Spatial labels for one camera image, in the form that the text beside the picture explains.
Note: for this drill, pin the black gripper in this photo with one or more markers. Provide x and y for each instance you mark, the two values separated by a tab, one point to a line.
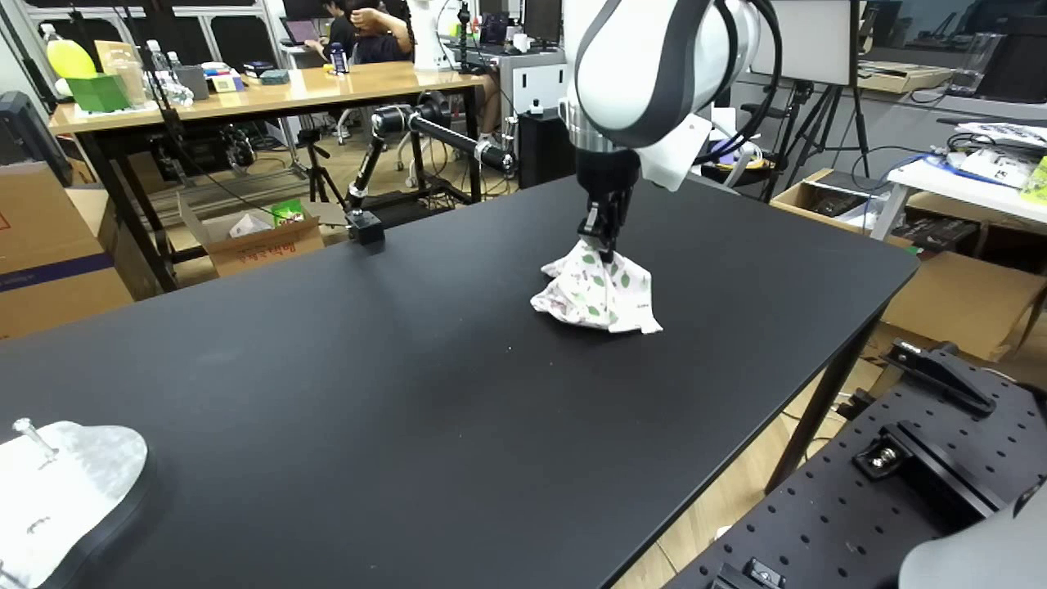
607	175

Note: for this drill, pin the white towel with green spots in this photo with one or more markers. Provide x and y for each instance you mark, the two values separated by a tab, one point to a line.
595	293

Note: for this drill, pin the grey rounded robot base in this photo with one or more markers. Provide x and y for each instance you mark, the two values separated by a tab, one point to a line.
982	558

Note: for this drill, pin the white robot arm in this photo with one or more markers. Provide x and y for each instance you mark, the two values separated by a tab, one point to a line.
641	61

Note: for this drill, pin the black computer tower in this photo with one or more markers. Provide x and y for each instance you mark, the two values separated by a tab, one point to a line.
542	149

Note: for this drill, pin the shallow cardboard tray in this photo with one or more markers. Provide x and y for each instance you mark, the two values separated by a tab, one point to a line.
836	202

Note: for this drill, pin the black table leg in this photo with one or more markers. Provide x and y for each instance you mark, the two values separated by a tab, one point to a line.
819	411

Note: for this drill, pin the whiteboard on easel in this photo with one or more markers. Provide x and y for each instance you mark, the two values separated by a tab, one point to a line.
812	36

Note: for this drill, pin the seated person in dark shirt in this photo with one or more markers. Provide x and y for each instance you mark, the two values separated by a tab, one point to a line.
365	30

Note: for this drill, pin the open cardboard box with items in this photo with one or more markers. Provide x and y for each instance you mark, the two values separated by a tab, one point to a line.
257	241

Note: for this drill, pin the long wooden table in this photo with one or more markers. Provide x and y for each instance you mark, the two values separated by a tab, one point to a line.
272	95

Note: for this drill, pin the white side table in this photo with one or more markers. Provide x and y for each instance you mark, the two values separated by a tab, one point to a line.
967	194

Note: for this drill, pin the black perforated breadboard plate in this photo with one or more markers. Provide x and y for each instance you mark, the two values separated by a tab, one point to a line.
872	511

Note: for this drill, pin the silver plastic bag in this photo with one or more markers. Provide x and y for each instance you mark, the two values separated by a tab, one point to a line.
1000	149

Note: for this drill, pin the green box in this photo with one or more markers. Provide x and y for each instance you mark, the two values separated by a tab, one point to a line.
100	92

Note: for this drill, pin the large closed cardboard box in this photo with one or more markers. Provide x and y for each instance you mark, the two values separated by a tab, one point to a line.
52	255

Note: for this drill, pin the white and grey padded object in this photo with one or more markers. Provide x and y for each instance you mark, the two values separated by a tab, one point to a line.
61	492

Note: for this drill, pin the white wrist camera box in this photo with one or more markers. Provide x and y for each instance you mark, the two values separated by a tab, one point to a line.
675	151

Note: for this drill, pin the small black camera tripod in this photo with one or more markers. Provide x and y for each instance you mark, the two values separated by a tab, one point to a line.
319	166

